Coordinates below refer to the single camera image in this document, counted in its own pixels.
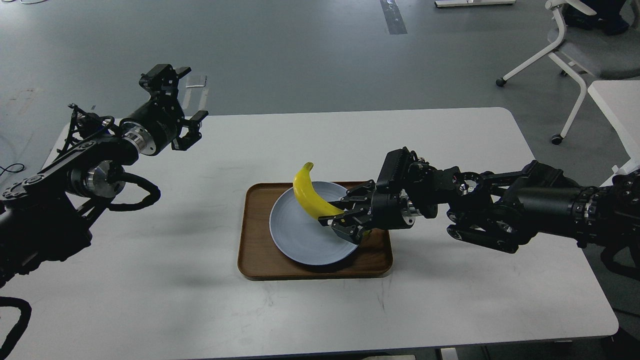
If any white office chair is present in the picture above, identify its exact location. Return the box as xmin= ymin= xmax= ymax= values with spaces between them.
xmin=495 ymin=0 xmax=640 ymax=145

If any yellow banana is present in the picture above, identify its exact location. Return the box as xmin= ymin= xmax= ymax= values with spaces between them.
xmin=292 ymin=162 xmax=346 ymax=227

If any light blue plate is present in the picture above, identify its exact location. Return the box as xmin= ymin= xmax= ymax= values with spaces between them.
xmin=269 ymin=187 xmax=358 ymax=265

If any brown wooden tray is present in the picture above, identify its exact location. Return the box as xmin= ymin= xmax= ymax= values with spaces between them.
xmin=237 ymin=182 xmax=394 ymax=281

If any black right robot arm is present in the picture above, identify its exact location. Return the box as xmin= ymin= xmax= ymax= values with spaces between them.
xmin=318 ymin=147 xmax=640 ymax=280

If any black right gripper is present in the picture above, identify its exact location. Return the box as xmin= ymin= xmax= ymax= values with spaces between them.
xmin=317 ymin=180 xmax=418 ymax=245

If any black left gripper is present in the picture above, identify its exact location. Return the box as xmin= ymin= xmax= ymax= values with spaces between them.
xmin=119 ymin=64 xmax=209 ymax=157

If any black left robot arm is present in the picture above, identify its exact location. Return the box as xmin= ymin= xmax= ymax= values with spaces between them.
xmin=0 ymin=64 xmax=208 ymax=286

